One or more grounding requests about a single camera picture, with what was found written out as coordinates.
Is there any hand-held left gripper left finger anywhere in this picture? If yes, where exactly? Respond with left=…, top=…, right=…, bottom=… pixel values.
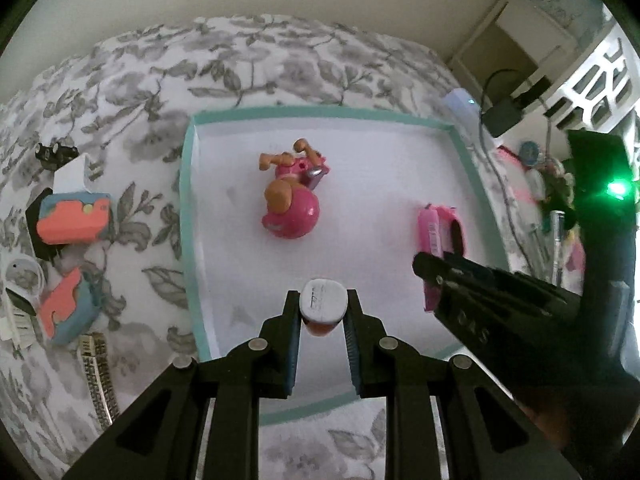
left=62, top=287, right=303, bottom=480

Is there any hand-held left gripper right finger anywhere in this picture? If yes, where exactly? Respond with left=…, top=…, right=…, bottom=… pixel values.
left=342, top=287, right=583, bottom=480

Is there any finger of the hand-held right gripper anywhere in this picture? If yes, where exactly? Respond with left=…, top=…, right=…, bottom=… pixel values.
left=412, top=251, right=508, bottom=293

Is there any pink toy vehicle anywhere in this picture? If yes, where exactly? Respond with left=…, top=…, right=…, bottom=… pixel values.
left=416, top=203, right=468, bottom=313

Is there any small white-capped bottle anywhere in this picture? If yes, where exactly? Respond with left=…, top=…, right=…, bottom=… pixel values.
left=300, top=278, right=348, bottom=338

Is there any white box with teal rim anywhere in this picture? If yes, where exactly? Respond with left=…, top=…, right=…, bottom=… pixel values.
left=180, top=106, right=521, bottom=426

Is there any patterned metal watch band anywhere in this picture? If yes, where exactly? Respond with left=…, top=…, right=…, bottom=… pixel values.
left=77, top=332, right=121, bottom=418

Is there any blue and orange toy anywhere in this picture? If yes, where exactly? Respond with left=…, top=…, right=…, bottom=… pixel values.
left=37, top=191, right=115, bottom=245
left=39, top=266, right=108, bottom=346

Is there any white watch strap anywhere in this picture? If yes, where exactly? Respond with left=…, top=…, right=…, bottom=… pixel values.
left=0, top=255, right=46, bottom=306

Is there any silver pen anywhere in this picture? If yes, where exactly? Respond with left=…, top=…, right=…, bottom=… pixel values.
left=550, top=210, right=568, bottom=286

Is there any pink dog toy figure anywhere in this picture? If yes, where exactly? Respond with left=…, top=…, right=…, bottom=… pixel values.
left=257, top=138, right=331, bottom=241

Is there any black plug box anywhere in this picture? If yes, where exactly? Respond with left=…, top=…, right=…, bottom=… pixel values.
left=487, top=100, right=521, bottom=138

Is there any white lattice basket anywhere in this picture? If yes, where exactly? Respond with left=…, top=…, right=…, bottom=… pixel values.
left=545, top=35, right=636, bottom=131

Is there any white desk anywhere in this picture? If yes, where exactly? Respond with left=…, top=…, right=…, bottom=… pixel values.
left=447, top=0, right=581, bottom=106

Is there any grey floral blanket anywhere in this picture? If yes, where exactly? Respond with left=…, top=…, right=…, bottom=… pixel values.
left=0, top=15, right=551, bottom=480

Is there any small black toy car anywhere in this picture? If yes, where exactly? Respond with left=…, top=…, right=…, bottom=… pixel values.
left=36, top=143, right=80, bottom=168

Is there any grey cable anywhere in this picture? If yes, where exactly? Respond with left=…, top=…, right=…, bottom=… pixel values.
left=477, top=110, right=551, bottom=281

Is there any white wall charger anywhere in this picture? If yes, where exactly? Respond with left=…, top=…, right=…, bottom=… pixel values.
left=52, top=155, right=103, bottom=196

